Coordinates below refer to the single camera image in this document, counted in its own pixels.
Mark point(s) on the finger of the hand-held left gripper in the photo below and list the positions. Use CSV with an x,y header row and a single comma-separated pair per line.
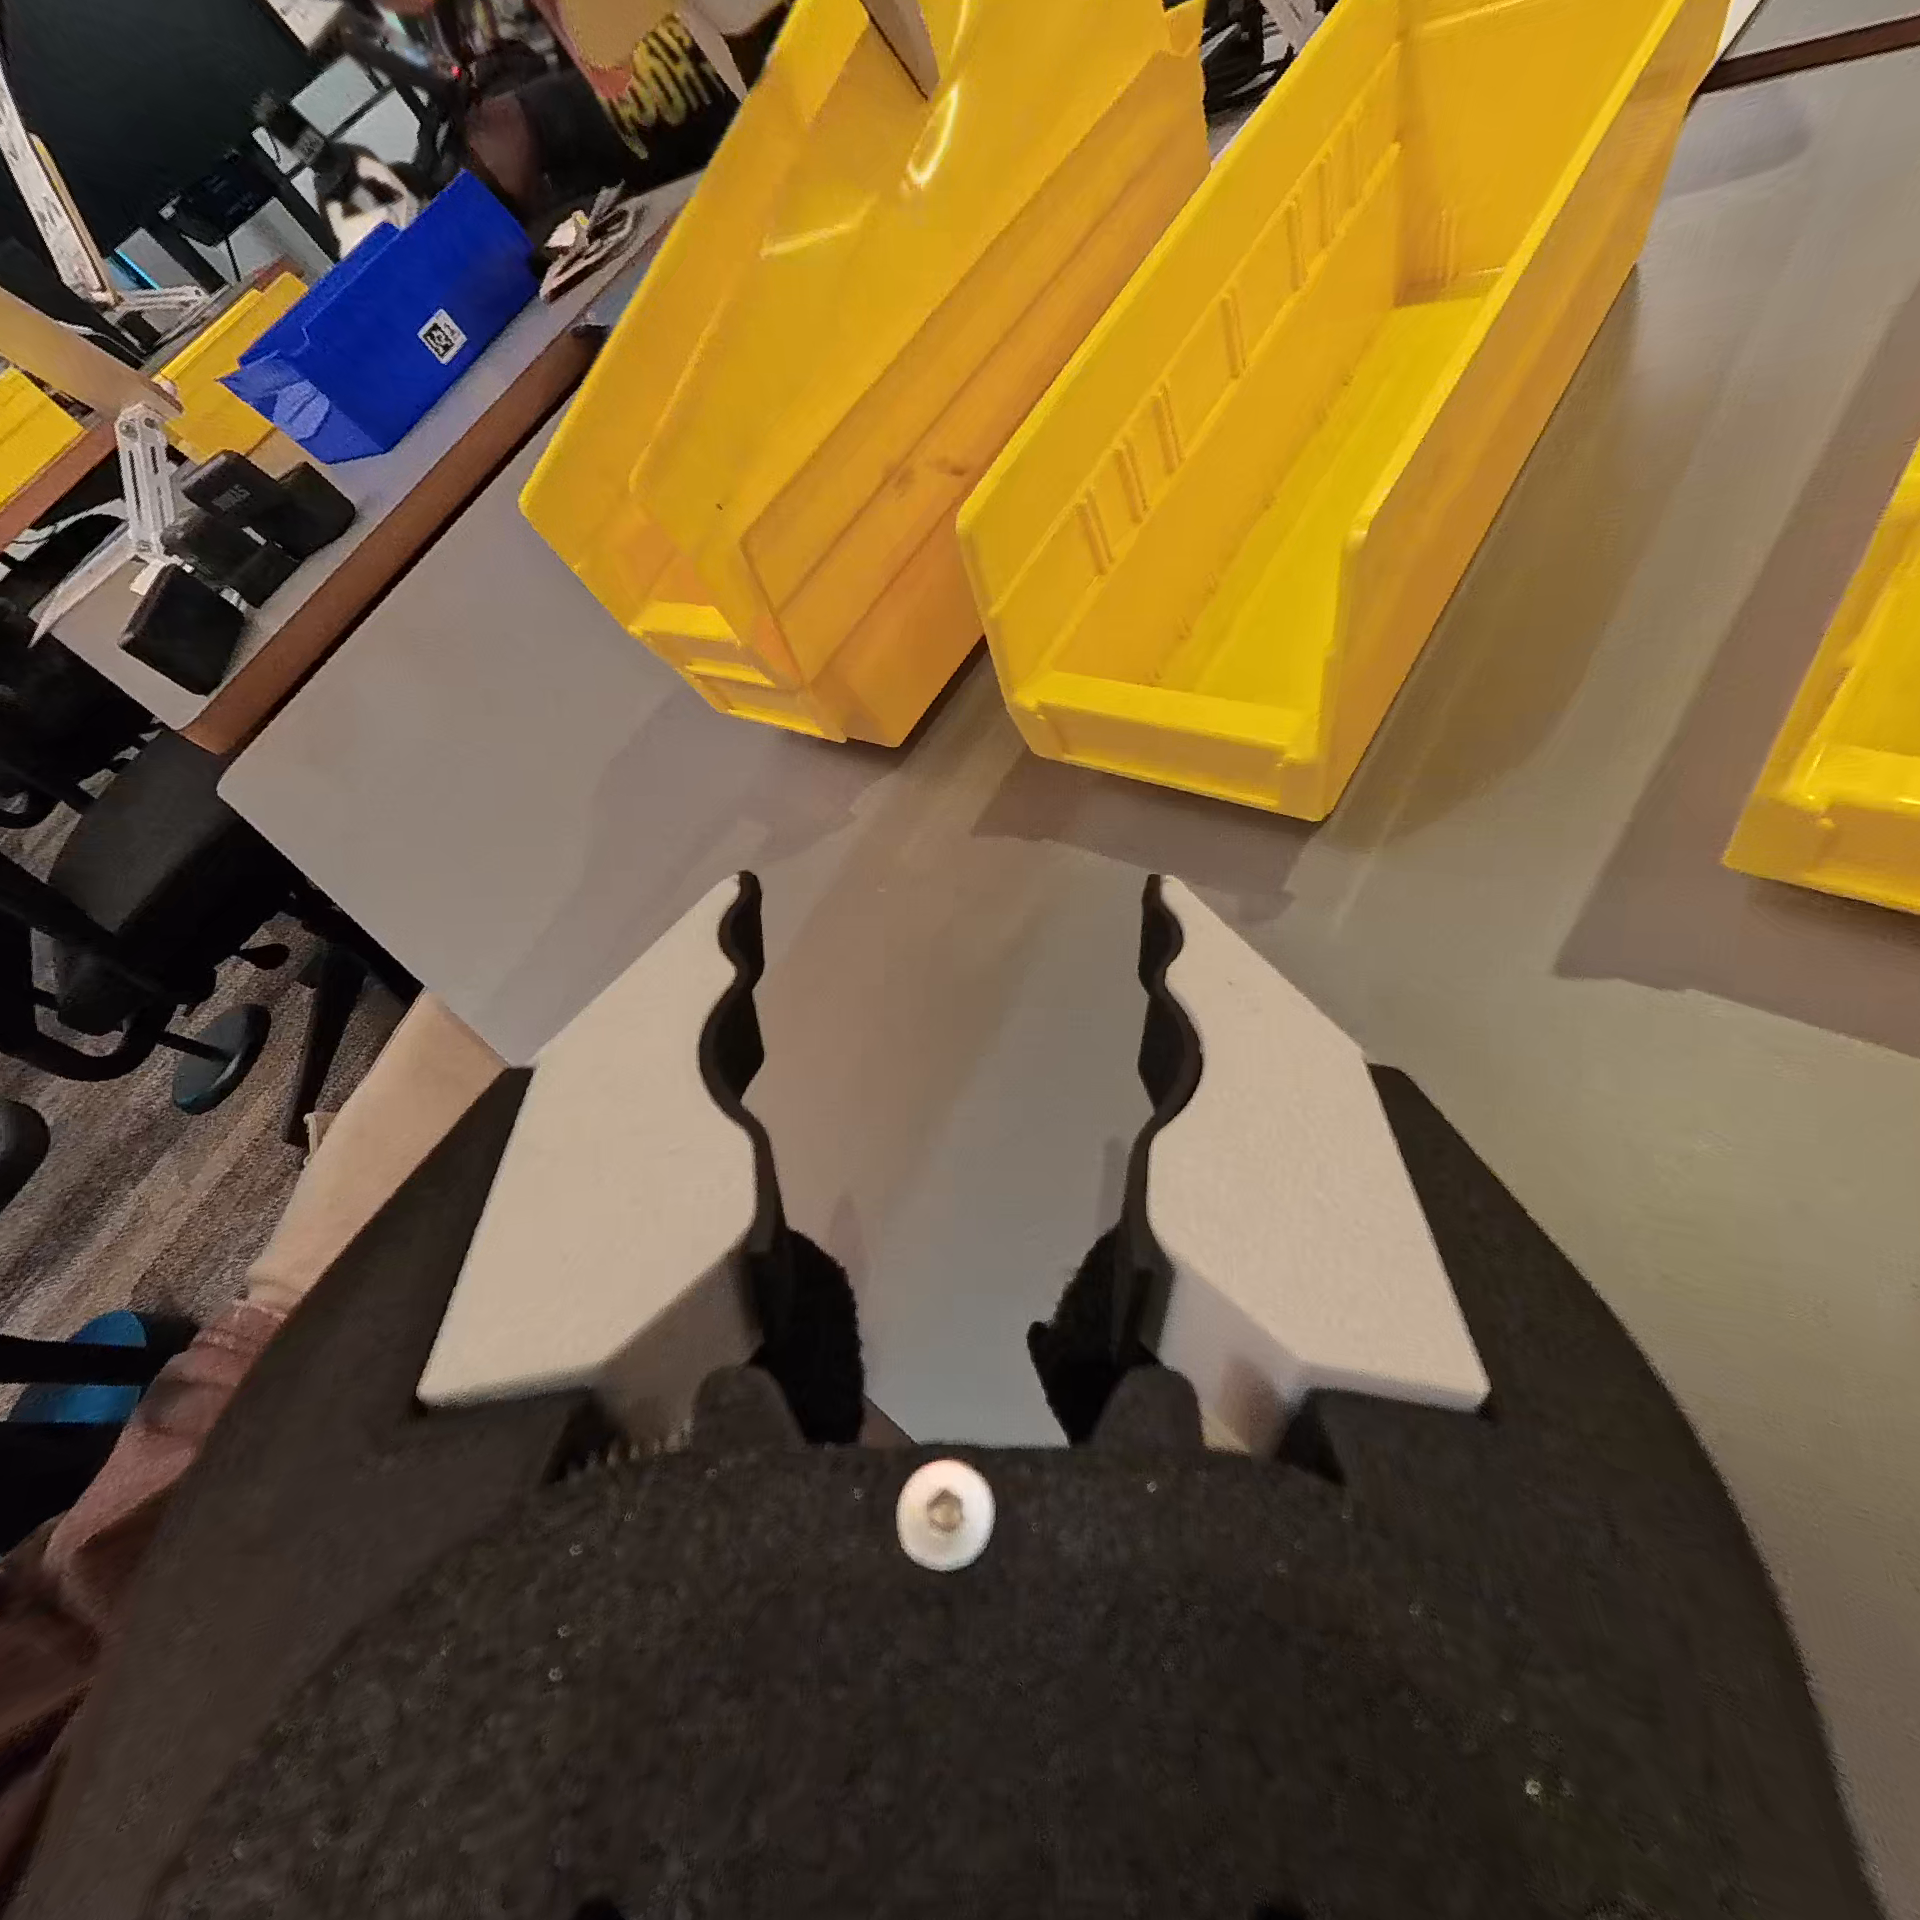
x,y
900,42

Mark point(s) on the crumpled paper wrapper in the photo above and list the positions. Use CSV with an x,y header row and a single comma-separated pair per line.
x,y
588,241

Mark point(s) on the bright blue object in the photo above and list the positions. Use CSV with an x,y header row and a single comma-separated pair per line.
x,y
90,1388

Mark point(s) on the white folding stand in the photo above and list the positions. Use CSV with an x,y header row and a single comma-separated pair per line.
x,y
146,482

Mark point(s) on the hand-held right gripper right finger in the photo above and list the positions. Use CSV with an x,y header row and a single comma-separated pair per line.
x,y
1305,1201

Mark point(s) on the grey desk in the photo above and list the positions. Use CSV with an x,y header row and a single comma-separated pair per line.
x,y
1499,1125

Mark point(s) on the round blue floor base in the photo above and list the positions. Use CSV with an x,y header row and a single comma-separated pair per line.
x,y
222,1059

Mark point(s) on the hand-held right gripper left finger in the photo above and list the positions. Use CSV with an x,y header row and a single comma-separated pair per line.
x,y
600,1201

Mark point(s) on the blue plastic bin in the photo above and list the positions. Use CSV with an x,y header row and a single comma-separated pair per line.
x,y
376,331

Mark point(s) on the wooden board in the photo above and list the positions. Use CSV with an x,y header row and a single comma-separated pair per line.
x,y
75,354

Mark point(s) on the black rectangular device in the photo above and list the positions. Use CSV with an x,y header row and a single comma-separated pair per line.
x,y
180,629
225,563
276,503

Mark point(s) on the person's brown sweater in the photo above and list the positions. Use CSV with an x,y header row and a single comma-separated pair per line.
x,y
90,1577

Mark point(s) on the person's beige trousers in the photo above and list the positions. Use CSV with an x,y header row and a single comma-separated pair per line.
x,y
388,1109

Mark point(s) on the black monitor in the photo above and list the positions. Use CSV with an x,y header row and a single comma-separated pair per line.
x,y
136,90

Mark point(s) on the black office chair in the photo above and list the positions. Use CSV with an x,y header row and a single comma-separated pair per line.
x,y
136,886

